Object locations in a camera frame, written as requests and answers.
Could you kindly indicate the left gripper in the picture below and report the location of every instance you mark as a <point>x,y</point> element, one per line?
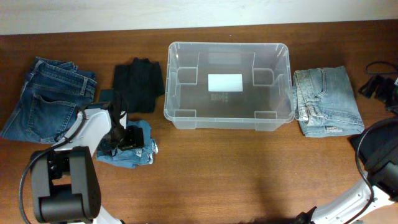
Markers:
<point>129,142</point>

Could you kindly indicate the small blue denim shorts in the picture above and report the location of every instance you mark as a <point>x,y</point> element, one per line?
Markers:
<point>130,158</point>

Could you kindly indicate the black garment with red trim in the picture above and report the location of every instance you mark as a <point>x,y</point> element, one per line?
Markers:
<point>374,138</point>

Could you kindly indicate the light blue jeans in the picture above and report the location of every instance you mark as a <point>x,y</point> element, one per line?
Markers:
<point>324,103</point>

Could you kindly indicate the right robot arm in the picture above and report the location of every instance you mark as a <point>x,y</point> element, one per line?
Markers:
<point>376,188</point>

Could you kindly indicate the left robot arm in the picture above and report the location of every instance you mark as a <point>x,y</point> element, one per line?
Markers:
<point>64,184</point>

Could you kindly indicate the white label in container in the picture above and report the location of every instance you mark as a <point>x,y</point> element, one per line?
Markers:
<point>225,83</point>

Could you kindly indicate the clear plastic storage container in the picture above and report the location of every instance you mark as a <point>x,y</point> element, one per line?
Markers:
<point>265,104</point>

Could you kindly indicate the black folded garment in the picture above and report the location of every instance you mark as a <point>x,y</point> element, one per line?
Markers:
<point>139,84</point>

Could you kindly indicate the dark blue folded jeans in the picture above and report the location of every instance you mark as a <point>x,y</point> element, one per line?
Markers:
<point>52,92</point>

